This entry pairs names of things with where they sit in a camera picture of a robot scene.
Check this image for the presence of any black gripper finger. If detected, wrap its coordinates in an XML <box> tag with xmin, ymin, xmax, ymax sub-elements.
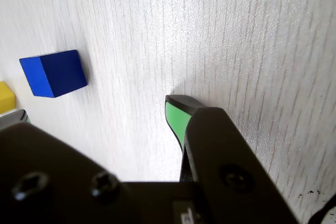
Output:
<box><xmin>0</xmin><ymin>109</ymin><xmax>33</xmax><ymax>131</ymax></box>
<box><xmin>165</xmin><ymin>94</ymin><xmax>300</xmax><ymax>224</ymax></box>

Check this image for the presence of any yellow cube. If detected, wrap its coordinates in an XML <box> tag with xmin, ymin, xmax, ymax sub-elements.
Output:
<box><xmin>0</xmin><ymin>81</ymin><xmax>16</xmax><ymax>114</ymax></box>

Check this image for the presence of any blue cube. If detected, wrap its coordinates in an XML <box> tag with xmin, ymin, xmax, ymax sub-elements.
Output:
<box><xmin>18</xmin><ymin>49</ymin><xmax>88</xmax><ymax>98</ymax></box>

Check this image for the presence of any black white rounded part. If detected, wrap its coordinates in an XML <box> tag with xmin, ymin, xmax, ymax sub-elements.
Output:
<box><xmin>306</xmin><ymin>194</ymin><xmax>336</xmax><ymax>224</ymax></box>

